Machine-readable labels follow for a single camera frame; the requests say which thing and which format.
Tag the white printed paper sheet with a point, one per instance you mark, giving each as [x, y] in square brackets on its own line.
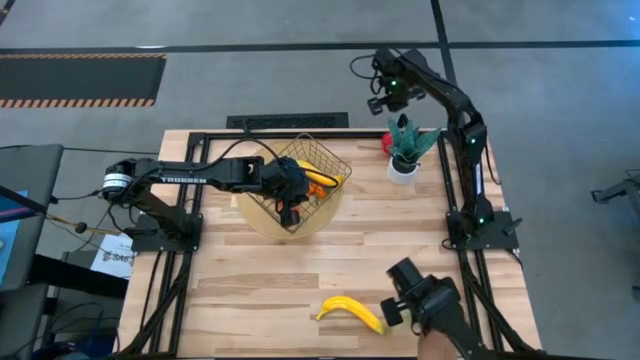
[112, 255]

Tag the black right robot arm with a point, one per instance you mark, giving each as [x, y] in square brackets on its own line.
[467, 130]

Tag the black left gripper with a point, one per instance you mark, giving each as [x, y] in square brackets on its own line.
[287, 180]

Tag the yellow toy banana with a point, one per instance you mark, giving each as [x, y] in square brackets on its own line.
[350, 307]
[320, 175]

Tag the black floor stand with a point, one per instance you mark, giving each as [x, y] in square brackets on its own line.
[617, 189]

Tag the snake plant in white pot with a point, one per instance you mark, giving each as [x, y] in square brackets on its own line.
[407, 150]

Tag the black aluminium rig frame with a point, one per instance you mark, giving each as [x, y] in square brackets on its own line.
[350, 135]

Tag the red toy apple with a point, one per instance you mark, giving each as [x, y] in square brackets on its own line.
[386, 144]

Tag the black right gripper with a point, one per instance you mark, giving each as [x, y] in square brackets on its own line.
[397, 85]

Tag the grey side table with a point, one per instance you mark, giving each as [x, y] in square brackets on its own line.
[35, 170]

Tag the round woven beige placemat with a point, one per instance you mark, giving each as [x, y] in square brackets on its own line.
[255, 220]

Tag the orange tangerine cluster with leaves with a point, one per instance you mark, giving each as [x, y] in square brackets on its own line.
[317, 191]

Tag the yellow rod with black knob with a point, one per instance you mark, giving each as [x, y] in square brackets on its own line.
[80, 227]

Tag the black floor vent grate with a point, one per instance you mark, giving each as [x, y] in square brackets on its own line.
[287, 121]

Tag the blue screen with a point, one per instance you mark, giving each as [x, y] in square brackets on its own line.
[7, 235]

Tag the black side cart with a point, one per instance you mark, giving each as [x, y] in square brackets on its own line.
[75, 277]

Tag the black handheld device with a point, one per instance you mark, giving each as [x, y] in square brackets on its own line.
[435, 300]

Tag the black hazard-striped floor mat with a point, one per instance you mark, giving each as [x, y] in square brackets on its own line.
[75, 77]

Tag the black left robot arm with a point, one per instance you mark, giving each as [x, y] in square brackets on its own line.
[200, 175]

